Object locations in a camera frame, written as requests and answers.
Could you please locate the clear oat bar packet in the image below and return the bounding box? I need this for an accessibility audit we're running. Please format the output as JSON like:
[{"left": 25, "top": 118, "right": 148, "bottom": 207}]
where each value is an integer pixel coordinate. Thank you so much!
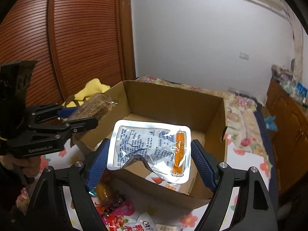
[{"left": 66, "top": 92, "right": 119, "bottom": 147}]

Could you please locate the pink braised egg packet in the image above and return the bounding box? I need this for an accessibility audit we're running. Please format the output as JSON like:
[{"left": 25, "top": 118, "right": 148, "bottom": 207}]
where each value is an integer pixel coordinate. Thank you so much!
[{"left": 95, "top": 182, "right": 135, "bottom": 218}]

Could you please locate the silver orange snack pouch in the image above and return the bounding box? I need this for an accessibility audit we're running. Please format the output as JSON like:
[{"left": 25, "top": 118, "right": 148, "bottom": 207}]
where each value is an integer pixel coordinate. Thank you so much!
[{"left": 106, "top": 119, "right": 192, "bottom": 184}]

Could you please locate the orange chicken feet snack bag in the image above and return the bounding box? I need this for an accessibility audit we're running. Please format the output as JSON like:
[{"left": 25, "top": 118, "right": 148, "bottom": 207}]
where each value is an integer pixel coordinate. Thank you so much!
[{"left": 145, "top": 173, "right": 181, "bottom": 192}]

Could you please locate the red duck gizzard snack bag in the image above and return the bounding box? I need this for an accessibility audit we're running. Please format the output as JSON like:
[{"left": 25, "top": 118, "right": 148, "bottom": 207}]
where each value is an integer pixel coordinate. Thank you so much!
[{"left": 103, "top": 212, "right": 158, "bottom": 231}]

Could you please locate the floral white mattress cover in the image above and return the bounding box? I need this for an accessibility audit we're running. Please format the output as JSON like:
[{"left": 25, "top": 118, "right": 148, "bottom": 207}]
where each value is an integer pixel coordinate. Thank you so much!
[{"left": 15, "top": 134, "right": 274, "bottom": 231}]

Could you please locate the floral bed quilt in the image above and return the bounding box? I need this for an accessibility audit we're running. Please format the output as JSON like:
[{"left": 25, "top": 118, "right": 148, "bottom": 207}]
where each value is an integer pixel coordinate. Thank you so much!
[{"left": 136, "top": 76, "right": 274, "bottom": 178}]

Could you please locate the cream nougat candy packet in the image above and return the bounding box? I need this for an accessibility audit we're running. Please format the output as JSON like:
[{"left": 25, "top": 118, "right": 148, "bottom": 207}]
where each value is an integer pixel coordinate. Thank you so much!
[{"left": 156, "top": 224, "right": 178, "bottom": 231}]

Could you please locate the brown louvered wardrobe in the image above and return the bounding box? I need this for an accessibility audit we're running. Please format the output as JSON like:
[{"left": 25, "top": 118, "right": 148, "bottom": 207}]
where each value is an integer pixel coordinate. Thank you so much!
[{"left": 1, "top": 0, "right": 136, "bottom": 105}]

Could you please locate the wooden sideboard cabinet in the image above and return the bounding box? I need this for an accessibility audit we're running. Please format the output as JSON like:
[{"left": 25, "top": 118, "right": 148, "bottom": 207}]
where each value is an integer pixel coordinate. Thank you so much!
[{"left": 266, "top": 80, "right": 307, "bottom": 194}]

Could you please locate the stack of folded clothes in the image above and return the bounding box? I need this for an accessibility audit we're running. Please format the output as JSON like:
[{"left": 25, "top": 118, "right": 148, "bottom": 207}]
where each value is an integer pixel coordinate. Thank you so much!
[{"left": 271, "top": 64, "right": 293, "bottom": 82}]

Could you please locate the beige curtain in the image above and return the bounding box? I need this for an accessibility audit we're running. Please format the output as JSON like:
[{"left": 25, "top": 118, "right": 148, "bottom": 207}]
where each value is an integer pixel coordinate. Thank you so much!
[{"left": 289, "top": 9, "right": 303, "bottom": 83}]

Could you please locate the white wall switch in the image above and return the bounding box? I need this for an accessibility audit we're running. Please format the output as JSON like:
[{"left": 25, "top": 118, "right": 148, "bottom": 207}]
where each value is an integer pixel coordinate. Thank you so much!
[{"left": 239, "top": 52, "right": 249, "bottom": 60}]

